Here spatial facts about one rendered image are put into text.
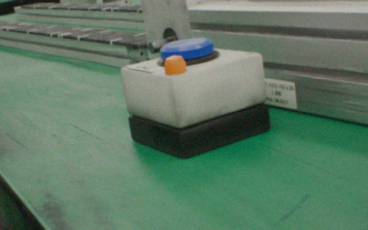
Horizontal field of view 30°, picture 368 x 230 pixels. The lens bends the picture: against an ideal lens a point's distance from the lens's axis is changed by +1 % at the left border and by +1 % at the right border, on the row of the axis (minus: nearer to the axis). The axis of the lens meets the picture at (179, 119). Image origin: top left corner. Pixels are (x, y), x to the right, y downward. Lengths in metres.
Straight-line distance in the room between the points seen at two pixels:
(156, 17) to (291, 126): 0.24
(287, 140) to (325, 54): 0.07
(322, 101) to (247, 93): 0.06
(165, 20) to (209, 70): 0.22
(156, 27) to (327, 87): 0.25
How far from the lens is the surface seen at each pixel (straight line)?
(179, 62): 0.47
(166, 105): 0.48
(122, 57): 0.89
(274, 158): 0.46
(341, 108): 0.52
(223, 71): 0.49
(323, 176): 0.43
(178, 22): 0.68
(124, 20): 1.28
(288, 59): 0.56
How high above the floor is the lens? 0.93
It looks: 15 degrees down
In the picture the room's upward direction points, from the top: 9 degrees counter-clockwise
